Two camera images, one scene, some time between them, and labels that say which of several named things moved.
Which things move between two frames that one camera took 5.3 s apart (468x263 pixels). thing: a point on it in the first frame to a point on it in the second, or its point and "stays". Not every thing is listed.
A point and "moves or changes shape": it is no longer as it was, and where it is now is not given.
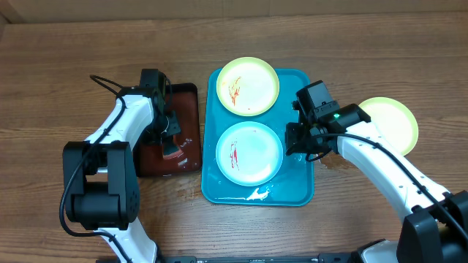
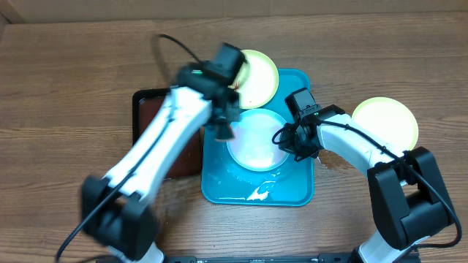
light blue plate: (249, 153) moves or changes shape
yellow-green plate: (394, 120) stays
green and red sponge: (171, 150) moves or changes shape
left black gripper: (175, 128) to (235, 112)
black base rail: (308, 258) stays
